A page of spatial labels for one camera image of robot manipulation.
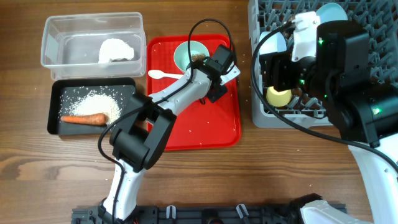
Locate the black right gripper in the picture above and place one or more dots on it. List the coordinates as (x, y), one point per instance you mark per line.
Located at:
(275, 65)

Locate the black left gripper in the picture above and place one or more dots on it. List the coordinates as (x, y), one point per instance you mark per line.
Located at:
(215, 96)

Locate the yellow cup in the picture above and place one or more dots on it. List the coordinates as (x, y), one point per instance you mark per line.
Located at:
(278, 98)

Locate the light blue bowl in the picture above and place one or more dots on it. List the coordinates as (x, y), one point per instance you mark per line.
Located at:
(275, 43)

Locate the brown food scrap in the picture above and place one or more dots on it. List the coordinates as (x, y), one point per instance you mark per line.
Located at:
(196, 57)

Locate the green bowl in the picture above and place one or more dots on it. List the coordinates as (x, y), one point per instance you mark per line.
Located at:
(181, 57)

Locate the white plastic spoon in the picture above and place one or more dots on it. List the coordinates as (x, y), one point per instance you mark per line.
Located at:
(158, 74)

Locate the light blue plate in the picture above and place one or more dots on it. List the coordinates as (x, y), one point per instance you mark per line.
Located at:
(331, 12)

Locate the white napkin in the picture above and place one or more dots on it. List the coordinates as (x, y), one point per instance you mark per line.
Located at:
(115, 49)

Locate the white rice pile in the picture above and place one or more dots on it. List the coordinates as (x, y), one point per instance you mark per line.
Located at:
(104, 100)

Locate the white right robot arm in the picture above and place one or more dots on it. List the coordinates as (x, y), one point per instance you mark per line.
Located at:
(329, 62)

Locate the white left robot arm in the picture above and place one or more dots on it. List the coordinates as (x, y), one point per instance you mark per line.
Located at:
(137, 139)

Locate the orange carrot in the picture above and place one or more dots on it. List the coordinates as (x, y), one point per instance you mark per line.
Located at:
(98, 119)

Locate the black tray bin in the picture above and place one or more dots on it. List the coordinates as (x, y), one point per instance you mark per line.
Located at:
(55, 126)

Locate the clear plastic bin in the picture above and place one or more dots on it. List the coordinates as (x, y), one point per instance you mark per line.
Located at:
(71, 45)

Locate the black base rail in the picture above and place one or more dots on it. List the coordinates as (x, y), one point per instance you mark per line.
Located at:
(276, 213)

